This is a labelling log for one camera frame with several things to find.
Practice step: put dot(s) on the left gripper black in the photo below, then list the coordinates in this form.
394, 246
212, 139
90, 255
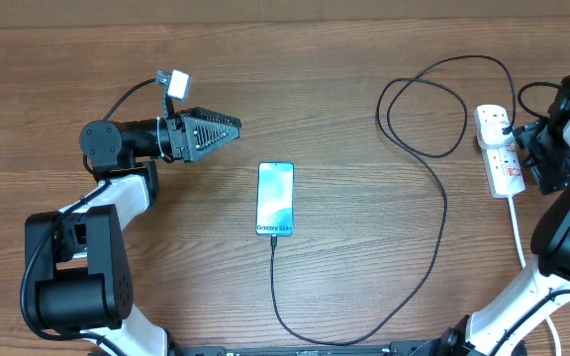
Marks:
190, 135

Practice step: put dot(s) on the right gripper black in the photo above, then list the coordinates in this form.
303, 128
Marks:
544, 172

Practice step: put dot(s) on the white power strip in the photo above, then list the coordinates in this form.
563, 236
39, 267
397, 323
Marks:
503, 169

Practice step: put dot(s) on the blue Galaxy smartphone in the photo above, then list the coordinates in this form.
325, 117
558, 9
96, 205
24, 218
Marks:
275, 197

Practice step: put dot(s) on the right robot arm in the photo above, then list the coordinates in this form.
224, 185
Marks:
543, 284

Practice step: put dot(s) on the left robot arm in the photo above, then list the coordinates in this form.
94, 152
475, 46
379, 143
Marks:
77, 282

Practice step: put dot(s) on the white charger plug adapter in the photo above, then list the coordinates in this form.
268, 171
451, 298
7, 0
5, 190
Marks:
492, 136

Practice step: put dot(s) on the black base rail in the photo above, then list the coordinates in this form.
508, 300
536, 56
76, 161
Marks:
395, 348

